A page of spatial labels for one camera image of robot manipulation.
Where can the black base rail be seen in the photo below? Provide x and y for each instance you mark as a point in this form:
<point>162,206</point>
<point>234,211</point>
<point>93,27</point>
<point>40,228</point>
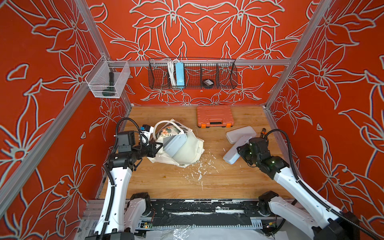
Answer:
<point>205,213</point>

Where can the orange black pliers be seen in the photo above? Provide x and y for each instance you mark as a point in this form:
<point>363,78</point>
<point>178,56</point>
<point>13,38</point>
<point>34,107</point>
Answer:
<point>263,131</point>

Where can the white canvas tote bag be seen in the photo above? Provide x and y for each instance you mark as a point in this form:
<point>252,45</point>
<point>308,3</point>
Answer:
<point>190,153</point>

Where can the clear acrylic wall box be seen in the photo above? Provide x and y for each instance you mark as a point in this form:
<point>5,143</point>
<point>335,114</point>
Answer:
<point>98,77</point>

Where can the light blue box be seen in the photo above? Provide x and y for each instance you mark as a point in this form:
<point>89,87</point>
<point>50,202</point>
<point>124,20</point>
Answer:
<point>180,75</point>

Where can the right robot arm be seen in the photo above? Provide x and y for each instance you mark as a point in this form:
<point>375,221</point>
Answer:
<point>319,220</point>

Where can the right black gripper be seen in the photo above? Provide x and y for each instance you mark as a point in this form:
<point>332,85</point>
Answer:
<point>243,150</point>

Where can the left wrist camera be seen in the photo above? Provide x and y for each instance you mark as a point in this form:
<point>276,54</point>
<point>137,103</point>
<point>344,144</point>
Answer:
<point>147,131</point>

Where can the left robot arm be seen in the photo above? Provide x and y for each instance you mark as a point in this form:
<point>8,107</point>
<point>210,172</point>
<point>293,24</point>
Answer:
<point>119,218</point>

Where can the dark green flashlight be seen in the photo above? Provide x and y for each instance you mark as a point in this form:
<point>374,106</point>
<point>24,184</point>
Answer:
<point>110,90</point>

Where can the black wire wall basket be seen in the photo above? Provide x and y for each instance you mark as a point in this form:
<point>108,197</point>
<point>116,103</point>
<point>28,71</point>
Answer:
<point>162,73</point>

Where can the grey pencil case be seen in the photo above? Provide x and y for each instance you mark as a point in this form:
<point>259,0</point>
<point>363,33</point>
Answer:
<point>172,144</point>
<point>234,135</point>
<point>232,155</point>

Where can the orange plastic tool case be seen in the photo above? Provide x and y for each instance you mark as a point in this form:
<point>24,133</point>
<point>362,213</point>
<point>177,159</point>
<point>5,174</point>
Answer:
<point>215,116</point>

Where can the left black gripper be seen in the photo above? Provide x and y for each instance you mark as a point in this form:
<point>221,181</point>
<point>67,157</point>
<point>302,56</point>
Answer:
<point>153,148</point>

